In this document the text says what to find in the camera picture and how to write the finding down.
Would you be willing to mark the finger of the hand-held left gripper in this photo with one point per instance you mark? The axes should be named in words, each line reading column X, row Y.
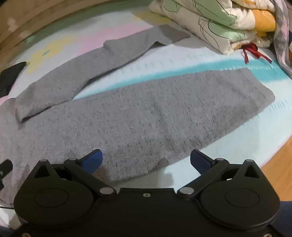
column 5, row 167

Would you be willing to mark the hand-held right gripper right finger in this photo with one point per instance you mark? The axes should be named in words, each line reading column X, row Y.
column 200, row 160

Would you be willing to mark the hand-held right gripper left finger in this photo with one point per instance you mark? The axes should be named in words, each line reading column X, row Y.
column 92, row 160

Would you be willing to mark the grey pants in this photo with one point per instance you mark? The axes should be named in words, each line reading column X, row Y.
column 136, row 123

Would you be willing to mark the black folded cloth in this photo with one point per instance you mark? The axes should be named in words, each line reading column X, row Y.
column 10, row 74

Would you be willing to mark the pastel floral bed sheet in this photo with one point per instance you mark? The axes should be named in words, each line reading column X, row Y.
column 182, row 61

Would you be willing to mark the person's dark blue clothing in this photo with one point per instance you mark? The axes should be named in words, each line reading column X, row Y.
column 284, row 218

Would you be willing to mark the red ribbon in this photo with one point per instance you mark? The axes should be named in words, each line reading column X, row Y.
column 251, row 50

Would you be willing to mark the folded floral quilt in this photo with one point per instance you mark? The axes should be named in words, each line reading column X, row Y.
column 212, row 20

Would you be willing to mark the grey patterned cloth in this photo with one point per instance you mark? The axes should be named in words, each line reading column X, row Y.
column 282, row 38

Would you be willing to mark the wooden bed frame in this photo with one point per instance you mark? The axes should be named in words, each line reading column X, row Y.
column 34, row 20

